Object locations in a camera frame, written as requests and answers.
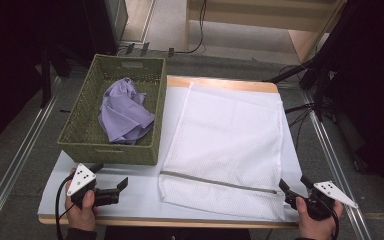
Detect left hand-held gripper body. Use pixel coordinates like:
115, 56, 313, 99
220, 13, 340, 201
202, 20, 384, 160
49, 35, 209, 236
66, 162, 121, 210

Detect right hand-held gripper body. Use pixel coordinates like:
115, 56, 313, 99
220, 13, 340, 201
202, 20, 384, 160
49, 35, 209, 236
284, 180, 360, 222

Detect green woven basket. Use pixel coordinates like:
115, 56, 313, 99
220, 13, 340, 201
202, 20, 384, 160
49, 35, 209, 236
56, 53, 168, 167

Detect purple garment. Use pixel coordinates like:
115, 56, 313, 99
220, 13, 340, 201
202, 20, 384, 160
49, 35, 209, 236
97, 77, 156, 146

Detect white mesh laundry bag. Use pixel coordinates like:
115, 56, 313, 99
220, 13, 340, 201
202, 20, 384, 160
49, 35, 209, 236
157, 81, 287, 222

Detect person's right hand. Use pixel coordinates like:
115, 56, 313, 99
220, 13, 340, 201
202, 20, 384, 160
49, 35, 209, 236
294, 195, 345, 240

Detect person's left hand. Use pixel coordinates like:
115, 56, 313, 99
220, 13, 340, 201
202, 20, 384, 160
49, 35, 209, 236
64, 167, 100, 232

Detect white table mat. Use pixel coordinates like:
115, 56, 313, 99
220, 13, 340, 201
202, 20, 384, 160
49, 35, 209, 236
37, 85, 309, 224

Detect black metal stand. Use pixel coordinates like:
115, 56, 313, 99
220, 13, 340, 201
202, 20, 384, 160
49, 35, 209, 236
39, 43, 72, 110

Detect black tripod stand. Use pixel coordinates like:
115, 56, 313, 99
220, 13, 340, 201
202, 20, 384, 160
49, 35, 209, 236
261, 0, 384, 174

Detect wooden table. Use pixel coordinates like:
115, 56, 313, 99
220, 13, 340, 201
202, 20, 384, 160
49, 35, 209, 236
38, 75, 300, 230

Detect black floor plugs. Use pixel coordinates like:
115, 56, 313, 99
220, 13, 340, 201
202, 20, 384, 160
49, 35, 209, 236
116, 41, 176, 58

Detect dark cabinet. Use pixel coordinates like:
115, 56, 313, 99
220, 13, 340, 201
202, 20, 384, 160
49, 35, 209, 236
81, 0, 130, 56

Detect light wooden shelf unit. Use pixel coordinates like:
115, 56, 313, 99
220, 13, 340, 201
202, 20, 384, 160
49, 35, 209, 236
184, 0, 348, 64

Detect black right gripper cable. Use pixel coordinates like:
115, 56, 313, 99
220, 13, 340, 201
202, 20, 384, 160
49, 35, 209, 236
321, 198, 341, 240

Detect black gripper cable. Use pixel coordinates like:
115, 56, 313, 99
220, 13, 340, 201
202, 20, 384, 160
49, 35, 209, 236
54, 173, 77, 240
321, 198, 341, 240

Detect metal floor rail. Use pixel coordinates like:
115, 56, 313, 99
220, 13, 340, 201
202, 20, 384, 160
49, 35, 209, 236
0, 75, 64, 236
299, 89, 374, 240

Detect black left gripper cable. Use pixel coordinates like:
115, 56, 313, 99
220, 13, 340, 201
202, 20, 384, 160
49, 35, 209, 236
54, 173, 77, 240

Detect black floor cables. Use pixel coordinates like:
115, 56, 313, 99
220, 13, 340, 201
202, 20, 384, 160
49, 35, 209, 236
283, 102, 316, 152

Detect black hanging cable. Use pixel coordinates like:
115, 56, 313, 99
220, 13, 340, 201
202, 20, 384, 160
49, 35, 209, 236
175, 0, 208, 56

